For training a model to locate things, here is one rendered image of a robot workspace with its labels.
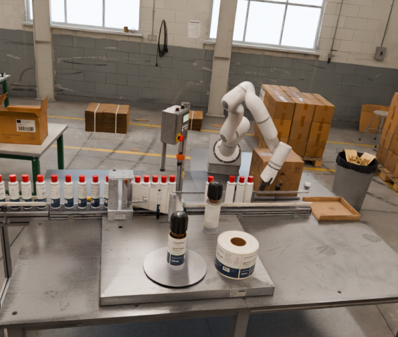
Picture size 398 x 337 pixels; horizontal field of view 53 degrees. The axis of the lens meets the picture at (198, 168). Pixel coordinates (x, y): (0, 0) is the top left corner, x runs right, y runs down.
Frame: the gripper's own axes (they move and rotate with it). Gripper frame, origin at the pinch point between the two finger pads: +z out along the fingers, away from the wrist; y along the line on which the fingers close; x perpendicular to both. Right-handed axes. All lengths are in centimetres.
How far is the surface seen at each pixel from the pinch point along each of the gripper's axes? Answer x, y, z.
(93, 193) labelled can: -96, 2, 39
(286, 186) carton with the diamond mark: 27.2, -17.9, -2.0
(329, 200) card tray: 62, -14, -5
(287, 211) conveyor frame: 23.2, 4.4, 7.7
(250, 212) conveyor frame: -0.8, 4.5, 17.2
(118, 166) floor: -42, -261, 120
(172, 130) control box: -69, 0, -13
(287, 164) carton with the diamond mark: 19.1, -17.7, -16.9
